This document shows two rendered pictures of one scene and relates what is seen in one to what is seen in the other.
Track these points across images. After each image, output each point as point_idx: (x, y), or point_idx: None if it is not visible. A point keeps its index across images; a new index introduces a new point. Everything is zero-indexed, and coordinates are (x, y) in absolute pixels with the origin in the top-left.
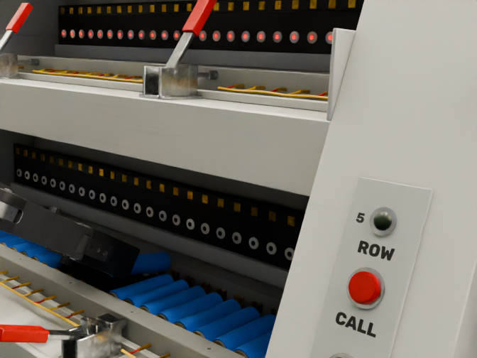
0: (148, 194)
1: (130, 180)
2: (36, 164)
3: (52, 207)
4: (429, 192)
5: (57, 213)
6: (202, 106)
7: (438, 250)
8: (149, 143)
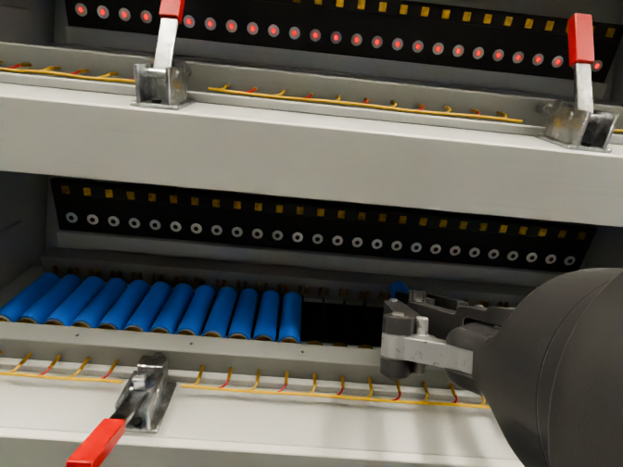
0: (336, 223)
1: (309, 211)
2: (113, 204)
3: (414, 292)
4: None
5: (425, 297)
6: None
7: None
8: (591, 205)
